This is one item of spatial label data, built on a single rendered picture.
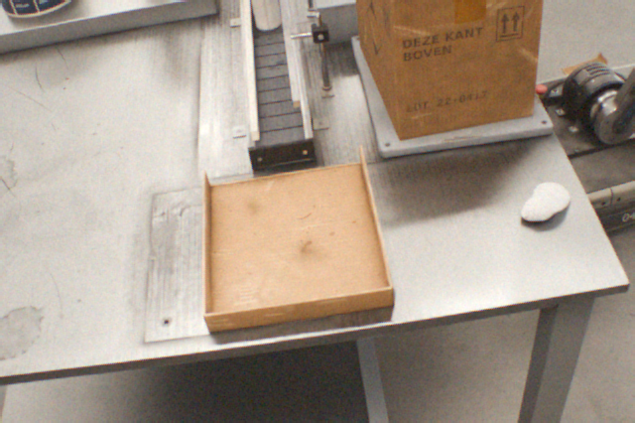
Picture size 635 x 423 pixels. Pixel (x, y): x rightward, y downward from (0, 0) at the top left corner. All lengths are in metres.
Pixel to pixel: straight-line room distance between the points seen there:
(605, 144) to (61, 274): 1.54
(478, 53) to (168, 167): 0.56
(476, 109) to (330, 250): 0.35
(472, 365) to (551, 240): 0.89
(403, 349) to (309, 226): 0.91
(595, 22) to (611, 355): 1.62
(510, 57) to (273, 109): 0.41
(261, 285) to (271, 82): 0.43
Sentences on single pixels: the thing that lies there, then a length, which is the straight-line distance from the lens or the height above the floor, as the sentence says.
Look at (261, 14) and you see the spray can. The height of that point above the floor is 0.92.
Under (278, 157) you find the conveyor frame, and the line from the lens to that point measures 1.25.
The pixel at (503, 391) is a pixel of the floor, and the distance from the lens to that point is 1.95.
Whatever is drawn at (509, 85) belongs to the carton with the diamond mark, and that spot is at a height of 0.92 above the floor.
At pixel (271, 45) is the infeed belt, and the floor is 0.88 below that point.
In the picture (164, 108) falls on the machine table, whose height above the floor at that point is 0.83.
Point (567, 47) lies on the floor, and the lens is 3.07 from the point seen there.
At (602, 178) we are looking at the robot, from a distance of 2.13.
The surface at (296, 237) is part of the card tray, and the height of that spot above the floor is 0.83.
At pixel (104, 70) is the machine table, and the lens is 1.64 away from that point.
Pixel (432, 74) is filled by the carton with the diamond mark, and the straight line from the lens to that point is 1.19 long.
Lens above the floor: 1.66
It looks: 45 degrees down
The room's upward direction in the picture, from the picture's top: 9 degrees counter-clockwise
